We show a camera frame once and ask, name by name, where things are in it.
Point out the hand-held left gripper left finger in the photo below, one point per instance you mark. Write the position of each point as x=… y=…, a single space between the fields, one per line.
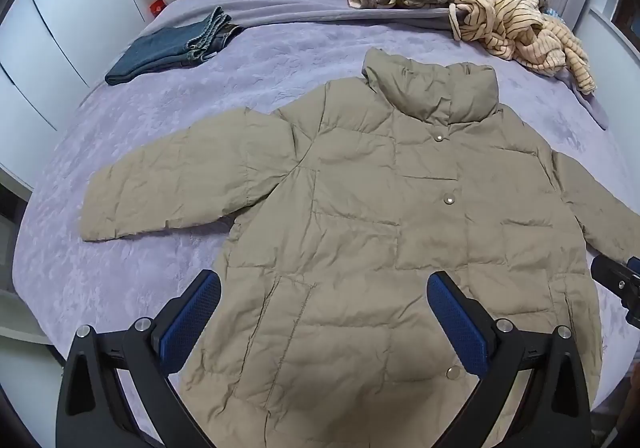
x=192 y=313

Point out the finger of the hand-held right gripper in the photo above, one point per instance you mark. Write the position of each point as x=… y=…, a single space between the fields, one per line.
x=635 y=264
x=620 y=284

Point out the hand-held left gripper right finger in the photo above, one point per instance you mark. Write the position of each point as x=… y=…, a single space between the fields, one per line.
x=457 y=323

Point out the khaki puffer jacket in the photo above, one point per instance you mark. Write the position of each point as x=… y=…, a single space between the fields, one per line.
x=380 y=228

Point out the white bedside furniture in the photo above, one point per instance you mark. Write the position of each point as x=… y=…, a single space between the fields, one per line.
x=20 y=318

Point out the purple embossed bedspread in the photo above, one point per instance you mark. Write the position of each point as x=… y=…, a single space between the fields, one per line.
x=175 y=137

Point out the white window sill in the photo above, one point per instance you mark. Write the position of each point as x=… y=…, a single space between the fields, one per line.
x=610 y=32

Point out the folded blue jeans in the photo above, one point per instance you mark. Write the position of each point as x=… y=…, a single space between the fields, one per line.
x=150 y=52

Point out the cream striped fleece garment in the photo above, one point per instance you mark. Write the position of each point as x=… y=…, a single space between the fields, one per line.
x=515 y=22

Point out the small red item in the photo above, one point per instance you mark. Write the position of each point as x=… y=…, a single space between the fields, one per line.
x=158 y=6

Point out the white wardrobe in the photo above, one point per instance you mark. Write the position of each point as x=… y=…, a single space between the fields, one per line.
x=60 y=27

